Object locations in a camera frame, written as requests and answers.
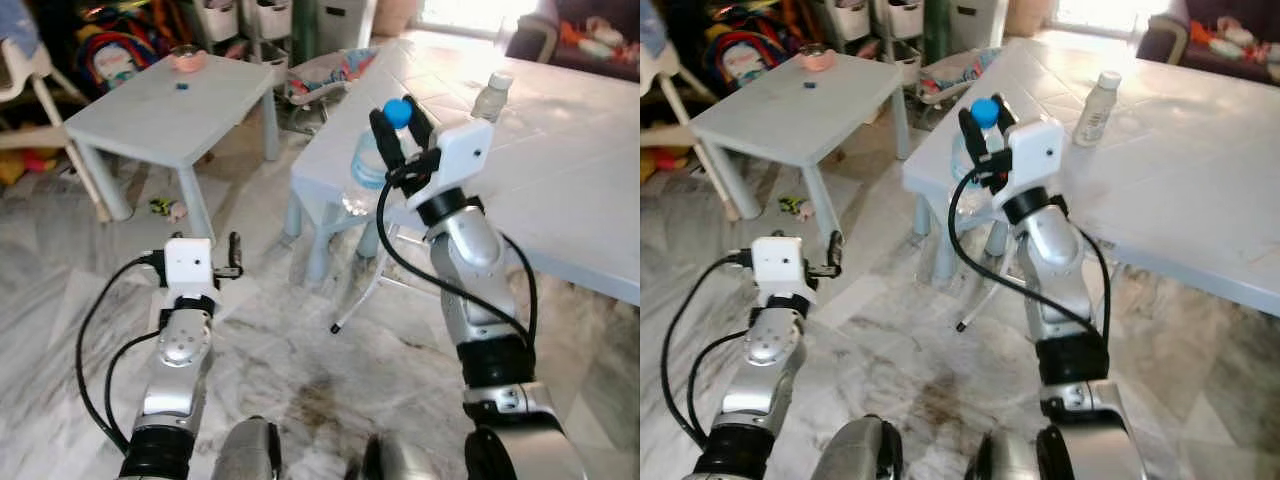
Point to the blue-capped clear water bottle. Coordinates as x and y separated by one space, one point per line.
397 112
985 112

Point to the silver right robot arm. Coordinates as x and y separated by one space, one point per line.
1050 250
470 250

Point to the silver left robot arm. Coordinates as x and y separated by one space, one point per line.
765 345
180 345

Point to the colourful baby bouncer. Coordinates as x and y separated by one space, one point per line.
950 78
325 75

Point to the white-capped cloudy bottle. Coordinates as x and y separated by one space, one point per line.
1095 115
490 100

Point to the small white plastic table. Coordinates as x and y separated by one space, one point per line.
170 115
790 115

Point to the white storage bin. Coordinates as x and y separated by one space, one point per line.
900 18
215 20
270 18
845 20

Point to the dark sofa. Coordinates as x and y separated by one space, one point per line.
540 40
1165 40

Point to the large white plastic table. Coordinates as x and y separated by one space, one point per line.
1180 190
570 170

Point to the pink bowl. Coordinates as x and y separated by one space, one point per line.
818 60
187 60

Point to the silver left robot leg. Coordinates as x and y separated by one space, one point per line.
855 455
245 455

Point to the silver robot leg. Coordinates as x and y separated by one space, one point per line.
855 455
400 462
1010 462
245 455

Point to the colourful backpack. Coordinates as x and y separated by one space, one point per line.
115 55
745 50

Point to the yellow plush toy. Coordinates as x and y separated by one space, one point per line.
25 165

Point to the white high chair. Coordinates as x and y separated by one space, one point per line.
660 65
25 65

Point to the silver right robot leg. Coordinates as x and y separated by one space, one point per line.
400 462
1010 462

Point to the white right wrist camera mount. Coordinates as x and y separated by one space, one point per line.
1035 150
455 155

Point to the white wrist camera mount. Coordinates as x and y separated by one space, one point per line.
455 155
780 265
1035 150
188 262

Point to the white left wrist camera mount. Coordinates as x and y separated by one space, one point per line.
780 265
188 262

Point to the white metal frame leg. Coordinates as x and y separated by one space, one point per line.
960 326
336 327

